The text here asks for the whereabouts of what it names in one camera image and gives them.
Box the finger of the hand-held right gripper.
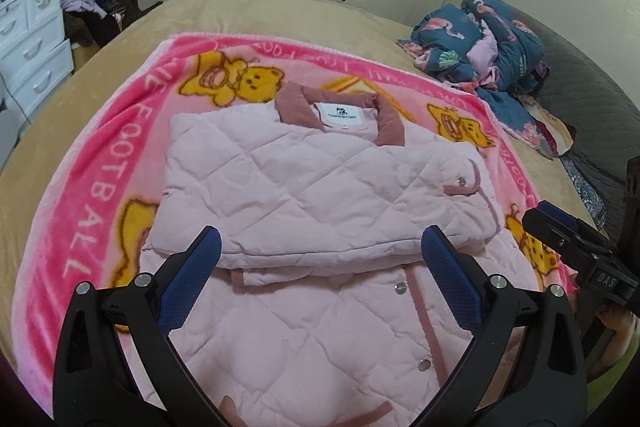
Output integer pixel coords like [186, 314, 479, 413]
[521, 208, 596, 275]
[536, 201, 608, 248]

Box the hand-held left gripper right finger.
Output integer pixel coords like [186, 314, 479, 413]
[421, 224, 588, 427]

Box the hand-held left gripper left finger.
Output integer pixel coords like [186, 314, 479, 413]
[52, 225, 236, 427]

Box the pink quilted jacket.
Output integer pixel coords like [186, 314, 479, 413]
[137, 82, 538, 427]

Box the person's right hand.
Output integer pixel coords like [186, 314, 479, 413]
[597, 307, 640, 345]

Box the blue patterned cloth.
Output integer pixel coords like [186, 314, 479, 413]
[560, 156, 607, 228]

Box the grey quilted headboard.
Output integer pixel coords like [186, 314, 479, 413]
[500, 2, 640, 248]

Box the pink printed blanket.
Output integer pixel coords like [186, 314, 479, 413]
[12, 32, 576, 427]

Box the blue flamingo print quilt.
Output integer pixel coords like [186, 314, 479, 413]
[397, 0, 573, 158]

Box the white drawer chest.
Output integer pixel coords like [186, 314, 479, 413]
[0, 0, 76, 118]

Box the dark brown bag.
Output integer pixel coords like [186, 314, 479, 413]
[89, 0, 139, 48]

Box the purple cloth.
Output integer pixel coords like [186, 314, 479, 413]
[61, 0, 107, 18]

